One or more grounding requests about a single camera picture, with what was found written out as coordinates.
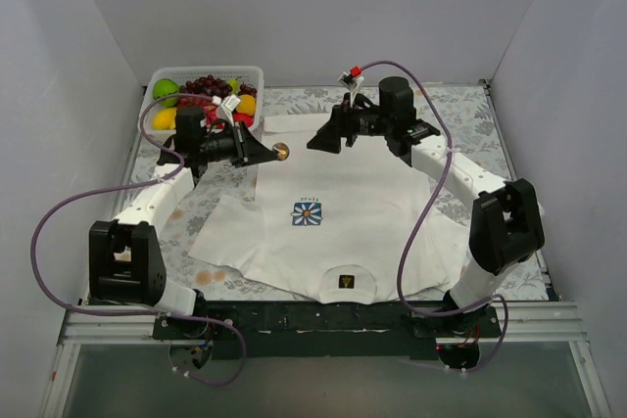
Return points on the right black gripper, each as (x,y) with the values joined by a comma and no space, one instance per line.
(347,124)

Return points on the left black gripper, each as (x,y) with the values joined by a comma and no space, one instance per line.
(239,144)

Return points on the small dark brooch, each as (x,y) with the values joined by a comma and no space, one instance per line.
(281,150)

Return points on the white printed t-shirt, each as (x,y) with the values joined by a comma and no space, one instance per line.
(335,228)

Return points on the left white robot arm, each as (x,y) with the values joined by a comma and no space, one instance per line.
(125,258)

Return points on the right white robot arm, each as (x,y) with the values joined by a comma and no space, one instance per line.
(506,218)

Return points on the red toy apple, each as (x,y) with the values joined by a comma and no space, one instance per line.
(247,120)

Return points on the orange toy fruit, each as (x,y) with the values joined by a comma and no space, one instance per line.
(247,105)

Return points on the red toy dragon fruit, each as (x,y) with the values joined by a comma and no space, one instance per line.
(211,115)

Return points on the dark red toy grapes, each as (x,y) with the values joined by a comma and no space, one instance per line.
(215,86)

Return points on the yellow toy lemon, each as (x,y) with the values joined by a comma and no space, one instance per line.
(164,119)

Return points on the green toy fruit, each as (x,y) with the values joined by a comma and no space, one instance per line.
(166,87)

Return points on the floral patterned table mat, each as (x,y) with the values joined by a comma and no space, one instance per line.
(465,110)

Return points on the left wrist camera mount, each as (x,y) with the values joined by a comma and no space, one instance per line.
(226,107)

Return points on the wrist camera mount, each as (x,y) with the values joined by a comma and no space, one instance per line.
(226,107)
(352,80)

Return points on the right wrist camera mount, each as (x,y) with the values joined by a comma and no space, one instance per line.
(352,80)

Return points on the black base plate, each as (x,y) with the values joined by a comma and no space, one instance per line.
(313,329)

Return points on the aluminium frame rail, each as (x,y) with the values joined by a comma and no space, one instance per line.
(525,322)

